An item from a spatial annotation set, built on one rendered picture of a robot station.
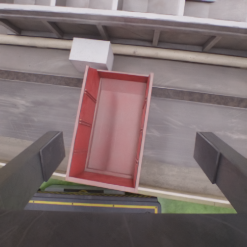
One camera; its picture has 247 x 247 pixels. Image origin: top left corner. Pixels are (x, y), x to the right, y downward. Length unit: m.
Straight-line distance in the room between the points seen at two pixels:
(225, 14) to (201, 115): 0.30
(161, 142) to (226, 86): 0.30
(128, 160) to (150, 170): 0.08
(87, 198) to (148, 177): 0.54
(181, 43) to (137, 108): 0.27
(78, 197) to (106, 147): 0.54
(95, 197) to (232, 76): 0.88
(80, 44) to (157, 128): 0.37
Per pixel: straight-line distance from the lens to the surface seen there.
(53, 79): 0.73
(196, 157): 0.17
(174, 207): 1.45
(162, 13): 0.56
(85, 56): 0.59
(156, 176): 0.61
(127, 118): 0.60
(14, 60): 0.83
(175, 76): 0.66
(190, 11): 0.60
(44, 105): 0.70
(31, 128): 0.71
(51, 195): 1.15
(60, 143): 0.16
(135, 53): 0.66
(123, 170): 0.61
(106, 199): 1.06
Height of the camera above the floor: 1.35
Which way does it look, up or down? 82 degrees down
